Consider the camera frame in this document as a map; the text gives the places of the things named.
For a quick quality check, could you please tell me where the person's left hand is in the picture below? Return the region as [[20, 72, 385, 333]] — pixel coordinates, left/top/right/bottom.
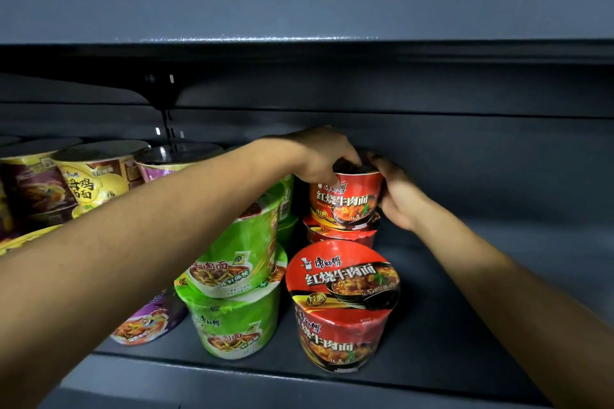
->
[[283, 125, 363, 184]]

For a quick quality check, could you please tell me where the person's right forearm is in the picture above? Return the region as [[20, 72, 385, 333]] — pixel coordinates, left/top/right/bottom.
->
[[410, 204, 614, 409]]

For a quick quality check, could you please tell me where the person's left forearm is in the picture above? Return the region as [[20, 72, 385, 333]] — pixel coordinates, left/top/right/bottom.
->
[[0, 137, 298, 409]]

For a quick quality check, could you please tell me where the person's right hand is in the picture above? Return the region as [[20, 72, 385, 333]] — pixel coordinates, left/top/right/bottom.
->
[[366, 152, 432, 232]]

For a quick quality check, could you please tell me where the dark metal store shelving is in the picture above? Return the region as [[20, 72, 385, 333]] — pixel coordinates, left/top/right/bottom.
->
[[0, 0, 614, 409]]

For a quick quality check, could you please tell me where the purple cup noodle bowl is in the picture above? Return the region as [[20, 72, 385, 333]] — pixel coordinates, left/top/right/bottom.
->
[[109, 286, 189, 346], [134, 143, 224, 183], [0, 137, 83, 228]]

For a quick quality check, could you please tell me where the red cup noodle bowl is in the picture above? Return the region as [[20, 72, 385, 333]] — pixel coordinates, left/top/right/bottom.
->
[[309, 159, 386, 231], [302, 212, 382, 249], [285, 239, 402, 374]]

